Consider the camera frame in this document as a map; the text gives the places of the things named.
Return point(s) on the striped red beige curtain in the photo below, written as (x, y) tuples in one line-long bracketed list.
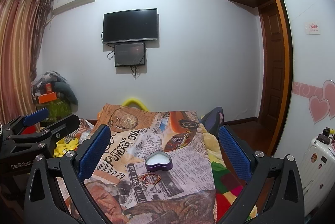
[(22, 27)]

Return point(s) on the white sliding door with hearts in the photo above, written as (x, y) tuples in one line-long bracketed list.
[(312, 101)]

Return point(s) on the orange box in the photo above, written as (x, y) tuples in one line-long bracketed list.
[(47, 97)]

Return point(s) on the dark blue cloth bundle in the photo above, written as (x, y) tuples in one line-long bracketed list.
[(213, 120)]

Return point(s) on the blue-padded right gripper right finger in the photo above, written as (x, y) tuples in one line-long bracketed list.
[(284, 202)]

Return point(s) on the purple heart-shaped tin box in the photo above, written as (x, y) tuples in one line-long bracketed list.
[(158, 161)]

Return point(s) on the colourful fleece blanket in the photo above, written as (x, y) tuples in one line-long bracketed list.
[(226, 184)]

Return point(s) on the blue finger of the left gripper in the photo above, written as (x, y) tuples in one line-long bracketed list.
[(35, 116)]

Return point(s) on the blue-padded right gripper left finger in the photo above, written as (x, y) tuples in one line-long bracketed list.
[(44, 202)]

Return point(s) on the large black wall television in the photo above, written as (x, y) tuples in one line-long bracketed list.
[(130, 26)]

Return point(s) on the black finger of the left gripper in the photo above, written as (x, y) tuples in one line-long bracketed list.
[(58, 127)]

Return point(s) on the newspaper print bed blanket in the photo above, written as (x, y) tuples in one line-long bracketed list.
[(128, 193)]

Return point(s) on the yellow pillow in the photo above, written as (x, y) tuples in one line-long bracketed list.
[(134, 102)]

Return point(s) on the small black wall monitor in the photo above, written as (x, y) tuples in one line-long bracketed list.
[(130, 54)]

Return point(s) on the white sticker-covered suitcase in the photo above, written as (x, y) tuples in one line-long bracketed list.
[(317, 174)]

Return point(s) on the wooden wardrobe frame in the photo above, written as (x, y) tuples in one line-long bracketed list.
[(277, 66)]

